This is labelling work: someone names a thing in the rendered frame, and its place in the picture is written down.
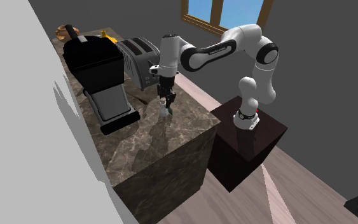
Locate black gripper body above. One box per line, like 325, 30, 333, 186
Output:
157, 75, 176, 98

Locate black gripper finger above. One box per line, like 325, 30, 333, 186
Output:
165, 92, 177, 109

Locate grey two-slot toaster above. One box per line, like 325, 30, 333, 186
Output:
115, 37, 162, 92

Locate brown marble counter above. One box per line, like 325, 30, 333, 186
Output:
52, 27, 222, 224

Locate black and grey coffee machine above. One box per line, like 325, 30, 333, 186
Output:
62, 24, 141, 136

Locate yellow banana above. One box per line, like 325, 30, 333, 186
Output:
100, 30, 119, 45

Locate dark red robot stand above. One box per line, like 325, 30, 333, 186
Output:
207, 95, 289, 193

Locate wooden framed window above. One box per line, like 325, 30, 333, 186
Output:
181, 0, 274, 38

